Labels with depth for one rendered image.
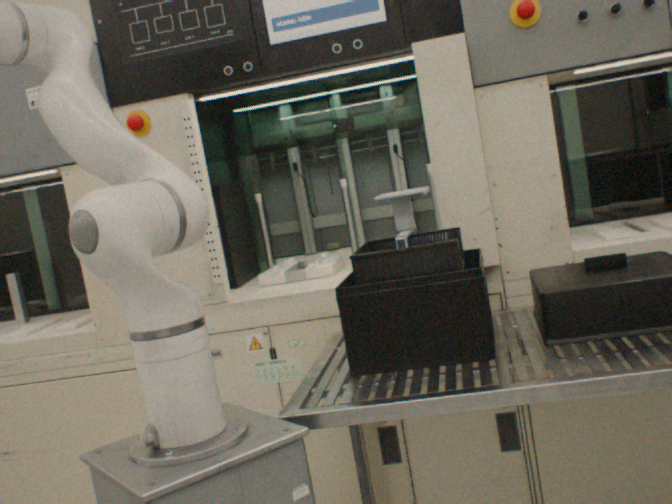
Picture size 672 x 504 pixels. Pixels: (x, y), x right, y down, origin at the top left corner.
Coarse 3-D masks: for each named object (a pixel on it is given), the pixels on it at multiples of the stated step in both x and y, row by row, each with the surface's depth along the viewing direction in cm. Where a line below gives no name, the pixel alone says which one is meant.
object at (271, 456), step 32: (256, 416) 130; (128, 448) 124; (256, 448) 114; (288, 448) 118; (96, 480) 123; (128, 480) 110; (160, 480) 108; (192, 480) 108; (224, 480) 111; (256, 480) 114; (288, 480) 118
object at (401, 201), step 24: (408, 192) 144; (408, 216) 149; (384, 240) 163; (408, 240) 162; (456, 240) 138; (360, 264) 143; (384, 264) 143; (408, 264) 142; (432, 264) 141; (456, 264) 140
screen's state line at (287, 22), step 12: (360, 0) 176; (372, 0) 176; (300, 12) 179; (312, 12) 178; (324, 12) 178; (336, 12) 178; (348, 12) 177; (360, 12) 177; (276, 24) 180; (288, 24) 180; (300, 24) 179; (312, 24) 179
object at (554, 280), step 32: (608, 256) 150; (640, 256) 159; (544, 288) 144; (576, 288) 139; (608, 288) 138; (640, 288) 137; (544, 320) 141; (576, 320) 139; (608, 320) 138; (640, 320) 137
